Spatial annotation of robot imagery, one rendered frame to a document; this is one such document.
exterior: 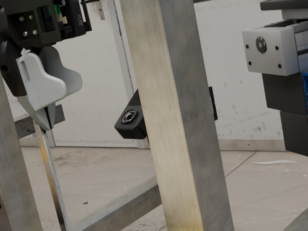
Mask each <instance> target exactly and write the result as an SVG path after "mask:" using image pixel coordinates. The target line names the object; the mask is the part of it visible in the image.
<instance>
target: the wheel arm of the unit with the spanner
mask: <svg viewBox="0 0 308 231"><path fill-rule="evenodd" d="M161 204H162V201H161V197H160V191H159V186H158V182H157V177H156V175H155V176H153V177H152V178H150V179H148V180H147V181H145V182H143V183H141V184H140V185H138V186H136V187H135V188H133V189H131V190H129V191H128V192H126V193H124V194H123V195H121V196H119V197H117V198H116V199H114V200H112V201H110V202H109V203H107V204H105V205H104V206H102V207H100V208H99V209H97V210H95V211H94V212H92V213H90V214H88V215H86V216H85V217H83V218H81V219H80V220H78V221H76V222H74V223H73V224H71V225H70V226H71V231H121V230H122V229H124V228H125V227H127V226H128V225H130V224H131V223H133V222H135V221H136V220H138V219H139V218H141V217H142V216H144V215H146V214H147V213H148V212H150V211H152V210H153V209H155V208H156V207H158V206H160V205H161Z"/></svg>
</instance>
